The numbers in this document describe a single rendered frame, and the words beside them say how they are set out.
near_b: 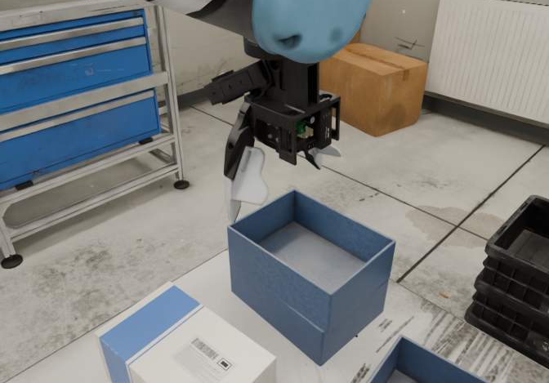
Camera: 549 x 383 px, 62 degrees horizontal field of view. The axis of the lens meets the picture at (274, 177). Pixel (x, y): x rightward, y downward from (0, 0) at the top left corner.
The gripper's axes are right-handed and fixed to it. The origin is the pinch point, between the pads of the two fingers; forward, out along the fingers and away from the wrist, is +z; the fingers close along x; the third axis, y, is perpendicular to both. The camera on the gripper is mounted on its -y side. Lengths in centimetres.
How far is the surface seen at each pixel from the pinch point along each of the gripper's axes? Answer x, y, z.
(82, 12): 37, -140, 6
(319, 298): -0.9, 8.3, 12.1
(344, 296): 2.0, 9.9, 12.8
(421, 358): 5.6, 20.0, 19.8
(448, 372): 6.1, 23.4, 19.7
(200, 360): -16.3, 3.1, 14.3
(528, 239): 78, 13, 51
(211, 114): 131, -206, 104
